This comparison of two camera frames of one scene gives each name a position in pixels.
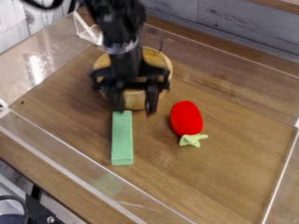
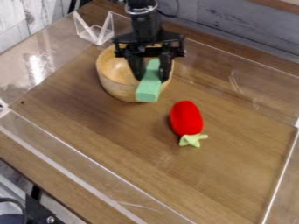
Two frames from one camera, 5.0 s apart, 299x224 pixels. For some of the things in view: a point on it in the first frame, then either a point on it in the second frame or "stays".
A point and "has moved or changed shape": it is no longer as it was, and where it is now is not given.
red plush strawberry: (186, 120) stays
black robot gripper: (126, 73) -> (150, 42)
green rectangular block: (122, 148) has moved or changed shape
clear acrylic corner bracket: (89, 32) stays
